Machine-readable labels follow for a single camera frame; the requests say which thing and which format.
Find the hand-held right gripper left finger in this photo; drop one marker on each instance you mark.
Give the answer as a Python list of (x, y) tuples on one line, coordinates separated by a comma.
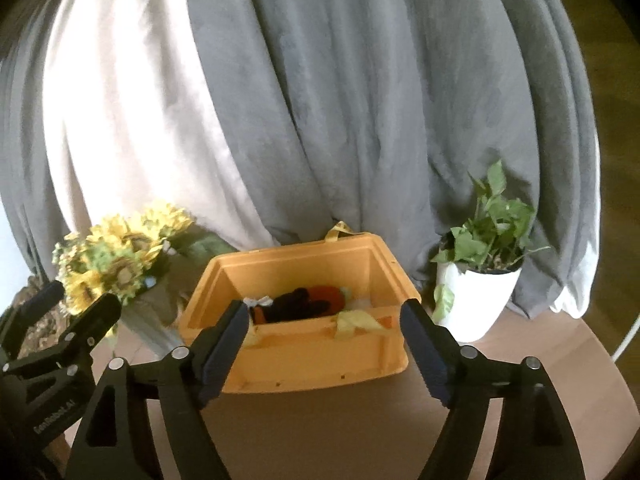
[(227, 350)]

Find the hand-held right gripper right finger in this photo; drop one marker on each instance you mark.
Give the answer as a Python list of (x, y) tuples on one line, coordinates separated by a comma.
[(425, 355)]

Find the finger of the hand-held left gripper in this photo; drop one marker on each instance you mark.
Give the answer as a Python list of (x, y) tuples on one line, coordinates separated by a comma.
[(100, 317), (40, 300)]

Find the black plush toy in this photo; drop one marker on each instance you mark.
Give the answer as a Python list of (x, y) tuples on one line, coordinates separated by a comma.
[(295, 305)]

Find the yellow plastic storage box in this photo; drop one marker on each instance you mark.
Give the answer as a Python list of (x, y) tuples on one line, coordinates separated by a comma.
[(310, 360)]

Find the orange and green plush toy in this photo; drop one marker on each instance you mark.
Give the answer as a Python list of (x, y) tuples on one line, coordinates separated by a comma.
[(327, 297)]

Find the white ribbed vase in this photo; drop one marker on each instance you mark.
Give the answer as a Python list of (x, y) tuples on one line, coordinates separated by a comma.
[(150, 325)]

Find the artificial sunflower bouquet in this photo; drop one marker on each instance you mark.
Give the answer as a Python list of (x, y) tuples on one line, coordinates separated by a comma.
[(120, 255)]

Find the white plant pot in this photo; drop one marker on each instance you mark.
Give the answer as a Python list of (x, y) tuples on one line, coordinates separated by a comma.
[(475, 305)]

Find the grey curtain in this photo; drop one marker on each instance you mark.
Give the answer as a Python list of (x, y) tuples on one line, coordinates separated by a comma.
[(375, 100), (25, 160)]

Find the green leafy plant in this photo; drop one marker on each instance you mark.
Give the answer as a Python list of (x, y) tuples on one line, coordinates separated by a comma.
[(492, 230)]

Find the cream curtain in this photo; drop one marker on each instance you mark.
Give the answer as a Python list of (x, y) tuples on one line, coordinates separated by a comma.
[(135, 120)]

